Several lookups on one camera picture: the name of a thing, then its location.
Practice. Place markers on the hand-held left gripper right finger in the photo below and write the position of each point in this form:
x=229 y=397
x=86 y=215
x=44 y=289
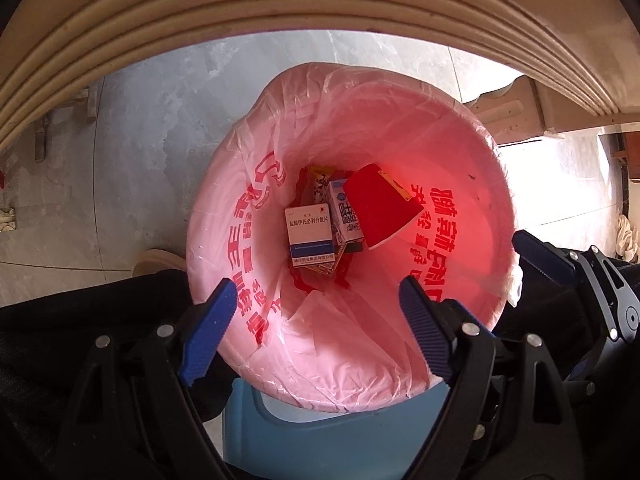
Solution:
x=425 y=330

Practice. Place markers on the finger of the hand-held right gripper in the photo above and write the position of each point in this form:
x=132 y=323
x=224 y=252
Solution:
x=542 y=257
x=590 y=385

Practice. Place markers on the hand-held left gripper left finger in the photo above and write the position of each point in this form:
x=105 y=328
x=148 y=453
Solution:
x=207 y=335

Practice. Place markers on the pink plastic bin bag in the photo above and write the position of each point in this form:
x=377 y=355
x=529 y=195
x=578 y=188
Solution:
x=450 y=160

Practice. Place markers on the red paper cup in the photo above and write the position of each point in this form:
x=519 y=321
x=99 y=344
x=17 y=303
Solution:
x=375 y=205

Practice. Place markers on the blue and white milk carton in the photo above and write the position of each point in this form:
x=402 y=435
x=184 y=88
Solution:
x=345 y=215

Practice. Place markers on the white medicine box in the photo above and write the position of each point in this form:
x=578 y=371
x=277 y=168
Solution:
x=310 y=230

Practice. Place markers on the blue plastic bin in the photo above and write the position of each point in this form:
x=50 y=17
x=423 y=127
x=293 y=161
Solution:
x=325 y=442

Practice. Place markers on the yellow snack packet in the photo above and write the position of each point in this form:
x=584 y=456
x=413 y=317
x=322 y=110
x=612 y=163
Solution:
x=320 y=180

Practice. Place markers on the beige slipper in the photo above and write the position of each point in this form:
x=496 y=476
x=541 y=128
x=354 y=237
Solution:
x=160 y=262

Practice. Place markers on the white cloth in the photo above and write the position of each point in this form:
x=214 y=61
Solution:
x=627 y=237

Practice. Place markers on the brown wooden cabinet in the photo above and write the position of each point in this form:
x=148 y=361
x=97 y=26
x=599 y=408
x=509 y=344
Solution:
x=625 y=160

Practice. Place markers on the black pants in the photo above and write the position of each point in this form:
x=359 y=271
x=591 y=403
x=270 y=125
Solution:
x=55 y=340

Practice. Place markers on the beige table leg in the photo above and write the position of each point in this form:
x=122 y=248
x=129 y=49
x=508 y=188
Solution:
x=515 y=105

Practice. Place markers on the wooden stool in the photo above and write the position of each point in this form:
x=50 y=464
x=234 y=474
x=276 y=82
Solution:
x=91 y=102

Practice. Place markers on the wooden table edge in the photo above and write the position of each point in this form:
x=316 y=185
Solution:
x=300 y=0

